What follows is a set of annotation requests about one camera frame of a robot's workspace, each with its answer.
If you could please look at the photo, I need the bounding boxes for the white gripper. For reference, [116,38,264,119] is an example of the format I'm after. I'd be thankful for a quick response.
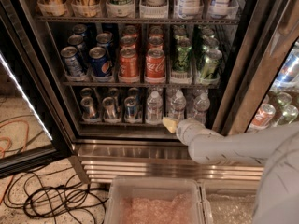
[163,117,215,146]

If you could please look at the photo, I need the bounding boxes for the clear water bottle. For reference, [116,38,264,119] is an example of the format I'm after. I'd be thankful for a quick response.
[146,91,163,125]
[192,93,210,125]
[168,91,186,120]

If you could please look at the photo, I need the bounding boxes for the bottom shelf right blue can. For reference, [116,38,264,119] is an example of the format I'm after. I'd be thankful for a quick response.
[124,96,139,119]

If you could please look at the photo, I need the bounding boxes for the bottom shelf middle can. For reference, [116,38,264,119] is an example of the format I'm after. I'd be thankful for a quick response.
[102,97,119,119]

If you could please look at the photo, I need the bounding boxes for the fridge bottom metal grille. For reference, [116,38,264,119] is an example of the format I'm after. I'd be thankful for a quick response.
[77,144,263,183]

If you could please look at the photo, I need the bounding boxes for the bottom shelf left can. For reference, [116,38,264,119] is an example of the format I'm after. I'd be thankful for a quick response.
[80,97,99,119]

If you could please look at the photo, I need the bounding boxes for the closed right fridge door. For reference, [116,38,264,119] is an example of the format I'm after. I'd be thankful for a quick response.
[212,0,299,135]

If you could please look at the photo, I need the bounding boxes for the open fridge glass door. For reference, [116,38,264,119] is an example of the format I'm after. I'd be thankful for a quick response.
[0,0,72,178]

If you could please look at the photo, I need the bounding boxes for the front right Coca-Cola can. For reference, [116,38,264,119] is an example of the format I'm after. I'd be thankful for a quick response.
[145,48,165,78]

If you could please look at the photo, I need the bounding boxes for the front left orange soda can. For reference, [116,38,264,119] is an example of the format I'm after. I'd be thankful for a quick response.
[119,48,139,78]

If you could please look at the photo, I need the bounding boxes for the front left green can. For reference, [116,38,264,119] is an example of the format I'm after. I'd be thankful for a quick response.
[173,37,192,72]

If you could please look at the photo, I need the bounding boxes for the green can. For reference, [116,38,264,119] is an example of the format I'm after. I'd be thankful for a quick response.
[200,49,222,79]
[173,37,192,72]

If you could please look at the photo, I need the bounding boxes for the front right green can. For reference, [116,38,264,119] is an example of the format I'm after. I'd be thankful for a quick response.
[200,49,222,79]

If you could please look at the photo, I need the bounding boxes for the left clear plastic bin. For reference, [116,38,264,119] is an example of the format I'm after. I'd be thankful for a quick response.
[104,176,204,224]

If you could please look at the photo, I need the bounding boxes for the clear plastic bin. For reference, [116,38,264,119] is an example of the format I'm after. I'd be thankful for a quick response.
[201,180,258,224]
[104,176,204,224]

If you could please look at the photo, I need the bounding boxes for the front Pepsi can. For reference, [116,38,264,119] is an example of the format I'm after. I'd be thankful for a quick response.
[89,47,112,77]

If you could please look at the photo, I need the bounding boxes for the right clear plastic bin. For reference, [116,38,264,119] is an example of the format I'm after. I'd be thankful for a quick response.
[201,180,258,224]

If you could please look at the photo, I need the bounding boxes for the front left blue can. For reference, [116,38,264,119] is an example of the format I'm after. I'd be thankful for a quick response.
[60,46,85,77]

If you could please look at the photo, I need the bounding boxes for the middle wire shelf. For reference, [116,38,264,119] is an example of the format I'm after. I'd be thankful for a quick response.
[63,81,219,89]

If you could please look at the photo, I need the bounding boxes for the wire shelf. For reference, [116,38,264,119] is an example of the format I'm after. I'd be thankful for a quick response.
[35,15,239,25]
[63,81,219,89]

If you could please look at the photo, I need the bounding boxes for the black cable on floor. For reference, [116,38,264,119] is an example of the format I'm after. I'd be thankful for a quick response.
[3,163,110,224]

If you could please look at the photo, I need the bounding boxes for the orange cable on floor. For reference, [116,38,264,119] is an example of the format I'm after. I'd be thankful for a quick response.
[0,119,31,205]

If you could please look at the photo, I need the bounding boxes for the top wire shelf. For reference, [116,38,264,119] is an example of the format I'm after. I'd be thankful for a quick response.
[35,15,239,25]

